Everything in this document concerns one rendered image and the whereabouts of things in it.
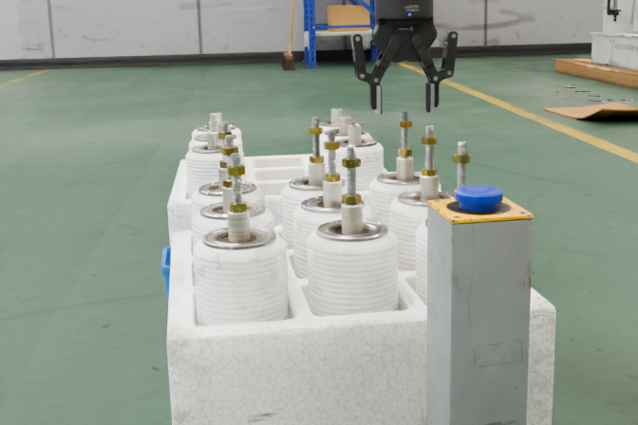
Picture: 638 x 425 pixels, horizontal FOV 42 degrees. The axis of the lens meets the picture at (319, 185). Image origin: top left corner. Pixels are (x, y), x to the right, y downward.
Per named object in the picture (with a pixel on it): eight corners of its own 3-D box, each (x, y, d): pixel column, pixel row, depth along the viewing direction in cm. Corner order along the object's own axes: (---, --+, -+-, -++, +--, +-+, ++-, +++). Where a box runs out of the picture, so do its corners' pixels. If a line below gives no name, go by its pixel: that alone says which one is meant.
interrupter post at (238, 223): (253, 244, 84) (251, 212, 84) (229, 246, 84) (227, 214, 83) (250, 237, 87) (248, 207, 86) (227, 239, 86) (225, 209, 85)
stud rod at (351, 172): (358, 217, 86) (357, 146, 85) (349, 218, 86) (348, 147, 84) (354, 215, 87) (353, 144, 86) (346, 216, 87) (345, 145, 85)
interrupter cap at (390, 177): (421, 189, 107) (421, 184, 106) (367, 184, 110) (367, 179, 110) (440, 177, 113) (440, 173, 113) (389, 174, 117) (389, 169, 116)
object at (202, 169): (247, 244, 147) (242, 143, 143) (248, 260, 138) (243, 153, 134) (192, 247, 146) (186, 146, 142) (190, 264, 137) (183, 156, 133)
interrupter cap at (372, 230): (387, 245, 83) (387, 238, 83) (312, 244, 84) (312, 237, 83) (388, 225, 90) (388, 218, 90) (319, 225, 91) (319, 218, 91)
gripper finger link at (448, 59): (450, 30, 106) (439, 75, 107) (463, 33, 106) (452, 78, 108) (445, 29, 109) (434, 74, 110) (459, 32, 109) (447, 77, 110)
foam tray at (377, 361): (440, 328, 125) (441, 212, 121) (551, 467, 88) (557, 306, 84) (179, 351, 120) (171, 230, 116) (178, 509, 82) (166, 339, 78)
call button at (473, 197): (492, 205, 72) (493, 182, 72) (510, 216, 68) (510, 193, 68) (448, 208, 72) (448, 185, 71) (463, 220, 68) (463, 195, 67)
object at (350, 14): (365, 29, 672) (365, 4, 668) (369, 30, 648) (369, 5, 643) (328, 30, 670) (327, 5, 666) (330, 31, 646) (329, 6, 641)
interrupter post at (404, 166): (409, 183, 110) (409, 159, 109) (393, 182, 111) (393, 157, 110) (416, 180, 112) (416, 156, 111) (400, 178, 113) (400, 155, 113)
